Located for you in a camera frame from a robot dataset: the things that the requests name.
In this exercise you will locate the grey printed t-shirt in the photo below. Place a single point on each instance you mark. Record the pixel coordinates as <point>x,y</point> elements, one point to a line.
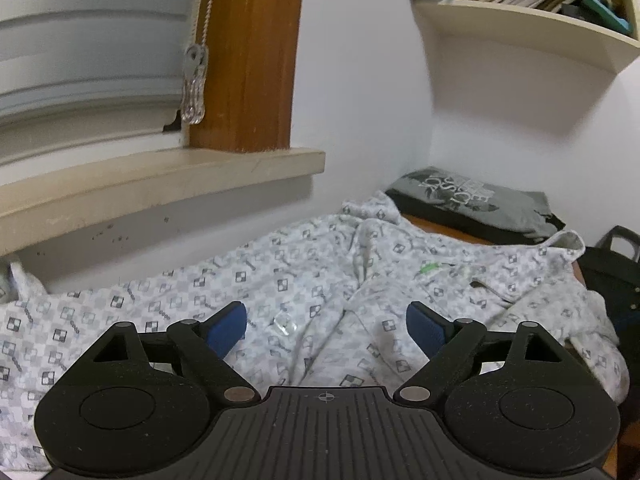
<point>475,205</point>

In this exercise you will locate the black folded garment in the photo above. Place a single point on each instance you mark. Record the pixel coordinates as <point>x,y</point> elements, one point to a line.
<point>430,215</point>

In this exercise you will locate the cream wall shelf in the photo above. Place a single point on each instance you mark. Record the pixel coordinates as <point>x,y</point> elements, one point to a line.
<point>525,30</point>

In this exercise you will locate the black bag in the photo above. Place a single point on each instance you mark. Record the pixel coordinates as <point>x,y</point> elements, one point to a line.
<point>612,280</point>

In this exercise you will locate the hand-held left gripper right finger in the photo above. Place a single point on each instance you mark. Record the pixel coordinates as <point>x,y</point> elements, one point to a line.
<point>425,332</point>

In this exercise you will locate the white patterned shirt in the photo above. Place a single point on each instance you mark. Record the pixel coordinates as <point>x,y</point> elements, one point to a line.
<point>310,270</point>

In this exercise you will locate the grey window blind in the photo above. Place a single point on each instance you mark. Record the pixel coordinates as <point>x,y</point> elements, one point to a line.
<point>90,60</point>

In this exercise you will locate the wooden window frame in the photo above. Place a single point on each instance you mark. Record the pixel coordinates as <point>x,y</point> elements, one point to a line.
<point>250,60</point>

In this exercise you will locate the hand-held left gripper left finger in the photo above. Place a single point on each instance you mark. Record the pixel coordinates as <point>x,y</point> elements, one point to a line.
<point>227,327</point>

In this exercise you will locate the beige window sill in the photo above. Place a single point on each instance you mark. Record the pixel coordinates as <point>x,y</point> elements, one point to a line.
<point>150,185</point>

